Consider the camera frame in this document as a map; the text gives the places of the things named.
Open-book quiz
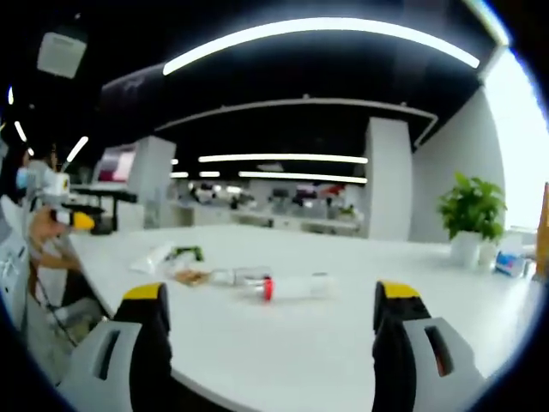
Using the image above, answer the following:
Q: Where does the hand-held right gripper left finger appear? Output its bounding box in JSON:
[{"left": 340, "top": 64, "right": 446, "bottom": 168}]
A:
[{"left": 57, "top": 282, "right": 175, "bottom": 412}]

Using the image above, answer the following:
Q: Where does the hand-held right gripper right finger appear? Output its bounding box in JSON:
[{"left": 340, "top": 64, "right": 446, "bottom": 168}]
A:
[{"left": 371, "top": 281, "right": 488, "bottom": 412}]

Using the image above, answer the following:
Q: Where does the clear plastic packet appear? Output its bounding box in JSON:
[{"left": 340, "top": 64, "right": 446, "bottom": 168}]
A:
[{"left": 128, "top": 240, "right": 177, "bottom": 275}]

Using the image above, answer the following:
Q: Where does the brown skincare item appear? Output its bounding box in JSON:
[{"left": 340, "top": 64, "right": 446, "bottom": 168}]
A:
[{"left": 173, "top": 267, "right": 214, "bottom": 288}]

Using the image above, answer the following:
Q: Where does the green and black skincare product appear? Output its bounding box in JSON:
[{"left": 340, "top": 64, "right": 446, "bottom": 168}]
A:
[{"left": 165, "top": 245, "right": 208, "bottom": 264}]

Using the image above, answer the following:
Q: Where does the red-capped white skincare tube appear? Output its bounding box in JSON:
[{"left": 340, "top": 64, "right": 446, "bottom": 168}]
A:
[{"left": 252, "top": 272, "right": 339, "bottom": 303}]

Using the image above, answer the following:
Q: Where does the clear skincare bottle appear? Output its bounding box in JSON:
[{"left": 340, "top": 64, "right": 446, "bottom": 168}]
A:
[{"left": 209, "top": 264, "right": 274, "bottom": 288}]

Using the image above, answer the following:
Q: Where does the person's left hand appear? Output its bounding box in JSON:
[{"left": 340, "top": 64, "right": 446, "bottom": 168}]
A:
[{"left": 27, "top": 208, "right": 69, "bottom": 250}]

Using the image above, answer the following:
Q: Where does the person's masked head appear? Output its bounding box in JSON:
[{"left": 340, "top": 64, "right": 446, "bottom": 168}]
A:
[{"left": 0, "top": 143, "right": 33, "bottom": 205}]

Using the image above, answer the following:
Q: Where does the black-topped desk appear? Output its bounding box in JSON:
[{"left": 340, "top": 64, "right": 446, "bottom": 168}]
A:
[{"left": 69, "top": 186, "right": 139, "bottom": 236}]

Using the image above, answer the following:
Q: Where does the small white pot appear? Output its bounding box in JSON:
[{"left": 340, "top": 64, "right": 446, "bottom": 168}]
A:
[{"left": 478, "top": 239, "right": 499, "bottom": 272}]

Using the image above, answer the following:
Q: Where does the white ceiling unit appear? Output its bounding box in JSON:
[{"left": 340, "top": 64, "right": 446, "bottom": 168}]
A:
[{"left": 36, "top": 28, "right": 89, "bottom": 80}]

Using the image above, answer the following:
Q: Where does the blue and white tissue box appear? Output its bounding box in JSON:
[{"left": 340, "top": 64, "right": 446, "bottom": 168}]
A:
[{"left": 494, "top": 247, "right": 528, "bottom": 276}]

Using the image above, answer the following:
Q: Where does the green potted plant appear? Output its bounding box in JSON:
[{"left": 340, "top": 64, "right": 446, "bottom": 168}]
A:
[{"left": 436, "top": 171, "right": 508, "bottom": 268}]

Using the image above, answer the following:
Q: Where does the orange wooden object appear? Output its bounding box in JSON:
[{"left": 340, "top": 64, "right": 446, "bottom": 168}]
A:
[{"left": 534, "top": 181, "right": 549, "bottom": 282}]

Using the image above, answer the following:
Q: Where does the straight ceiling light strip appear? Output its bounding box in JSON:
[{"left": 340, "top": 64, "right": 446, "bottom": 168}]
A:
[
  {"left": 197, "top": 154, "right": 370, "bottom": 166},
  {"left": 238, "top": 170, "right": 369, "bottom": 185}
]

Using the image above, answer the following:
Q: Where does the long curved ceiling light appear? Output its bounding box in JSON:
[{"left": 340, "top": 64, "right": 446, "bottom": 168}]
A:
[{"left": 161, "top": 16, "right": 481, "bottom": 77}]

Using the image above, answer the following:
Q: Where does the pink wall screen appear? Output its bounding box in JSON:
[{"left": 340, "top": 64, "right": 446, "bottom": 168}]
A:
[{"left": 97, "top": 147, "right": 137, "bottom": 183}]

